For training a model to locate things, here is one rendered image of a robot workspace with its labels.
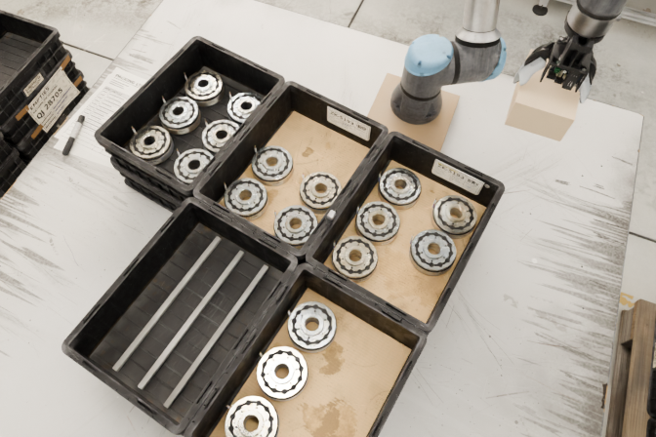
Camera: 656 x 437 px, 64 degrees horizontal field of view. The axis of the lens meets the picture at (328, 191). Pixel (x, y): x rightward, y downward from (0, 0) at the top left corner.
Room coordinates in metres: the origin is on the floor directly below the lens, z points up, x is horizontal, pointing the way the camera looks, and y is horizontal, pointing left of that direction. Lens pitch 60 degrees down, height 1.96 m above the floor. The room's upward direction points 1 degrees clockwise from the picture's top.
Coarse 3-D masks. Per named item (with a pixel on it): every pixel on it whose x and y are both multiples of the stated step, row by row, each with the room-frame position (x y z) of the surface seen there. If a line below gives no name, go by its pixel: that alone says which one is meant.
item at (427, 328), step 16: (384, 144) 0.72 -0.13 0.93; (416, 144) 0.72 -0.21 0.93; (448, 160) 0.67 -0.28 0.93; (480, 176) 0.63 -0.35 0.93; (352, 192) 0.59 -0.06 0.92; (496, 192) 0.59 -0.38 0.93; (480, 224) 0.51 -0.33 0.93; (320, 240) 0.47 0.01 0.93; (464, 256) 0.43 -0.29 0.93; (336, 272) 0.39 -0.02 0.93; (352, 288) 0.36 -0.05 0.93; (448, 288) 0.37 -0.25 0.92; (384, 304) 0.33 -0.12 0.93; (416, 320) 0.30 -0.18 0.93; (432, 320) 0.30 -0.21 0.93
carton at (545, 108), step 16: (544, 80) 0.75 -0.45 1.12; (512, 96) 0.77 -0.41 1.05; (528, 96) 0.71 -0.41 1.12; (544, 96) 0.71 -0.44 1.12; (560, 96) 0.71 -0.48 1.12; (576, 96) 0.71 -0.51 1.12; (512, 112) 0.69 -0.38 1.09; (528, 112) 0.68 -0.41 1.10; (544, 112) 0.67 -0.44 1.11; (560, 112) 0.67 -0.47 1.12; (528, 128) 0.68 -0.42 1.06; (544, 128) 0.67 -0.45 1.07; (560, 128) 0.66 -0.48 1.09
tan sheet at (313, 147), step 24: (288, 120) 0.86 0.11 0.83; (312, 120) 0.86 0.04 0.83; (288, 144) 0.78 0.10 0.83; (312, 144) 0.78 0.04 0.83; (336, 144) 0.78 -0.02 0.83; (360, 144) 0.78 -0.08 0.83; (312, 168) 0.71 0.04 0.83; (336, 168) 0.71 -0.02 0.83; (288, 192) 0.64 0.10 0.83; (264, 216) 0.57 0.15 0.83
